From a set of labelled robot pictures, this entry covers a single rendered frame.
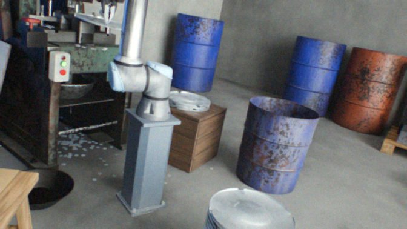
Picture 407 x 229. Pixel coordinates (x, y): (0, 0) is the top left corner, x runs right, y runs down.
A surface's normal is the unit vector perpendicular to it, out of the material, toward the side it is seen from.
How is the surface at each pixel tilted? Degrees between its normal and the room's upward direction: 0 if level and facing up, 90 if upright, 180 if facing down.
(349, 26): 90
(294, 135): 92
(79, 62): 90
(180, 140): 90
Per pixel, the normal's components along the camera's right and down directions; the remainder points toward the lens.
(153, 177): 0.59, 0.34
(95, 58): 0.80, 0.31
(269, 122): -0.55, 0.19
